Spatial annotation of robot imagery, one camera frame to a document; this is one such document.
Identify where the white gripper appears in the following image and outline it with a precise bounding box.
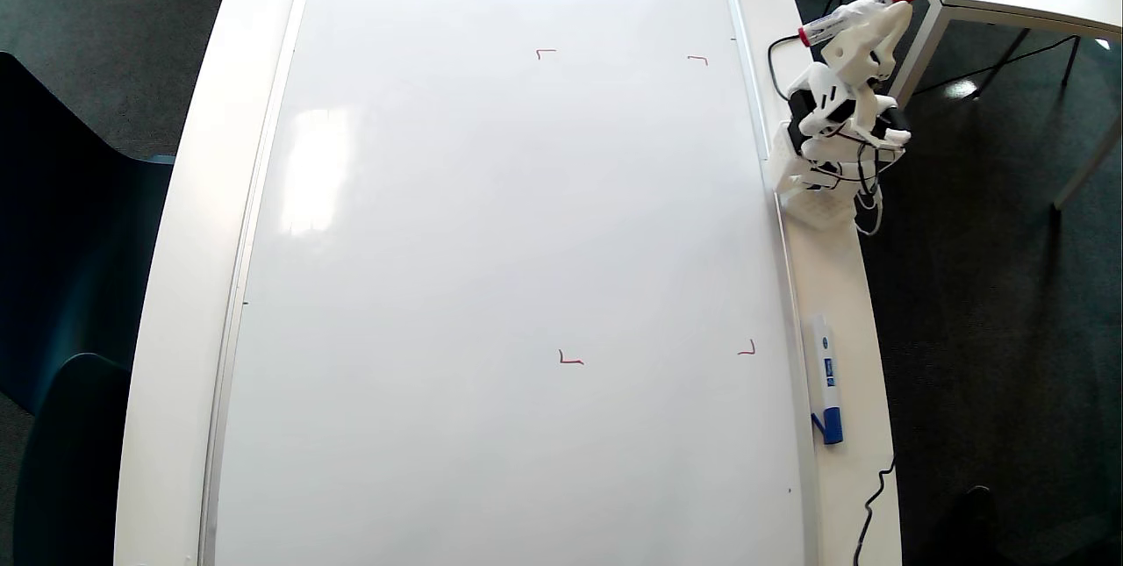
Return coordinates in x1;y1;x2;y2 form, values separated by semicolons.
823;4;913;80

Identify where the blue white marker pen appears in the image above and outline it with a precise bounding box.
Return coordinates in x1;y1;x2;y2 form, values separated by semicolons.
807;313;845;447

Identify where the dark teal chair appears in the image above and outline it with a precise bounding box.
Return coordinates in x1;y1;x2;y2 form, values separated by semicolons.
0;53;176;416

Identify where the thin robot base cable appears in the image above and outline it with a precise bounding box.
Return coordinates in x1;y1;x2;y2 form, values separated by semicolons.
855;184;883;237

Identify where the black camera cable on arm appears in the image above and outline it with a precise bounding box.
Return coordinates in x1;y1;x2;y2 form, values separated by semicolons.
769;33;804;102

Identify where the white whiteboard with aluminium frame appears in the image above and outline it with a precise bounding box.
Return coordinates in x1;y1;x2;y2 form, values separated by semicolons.
197;0;821;566

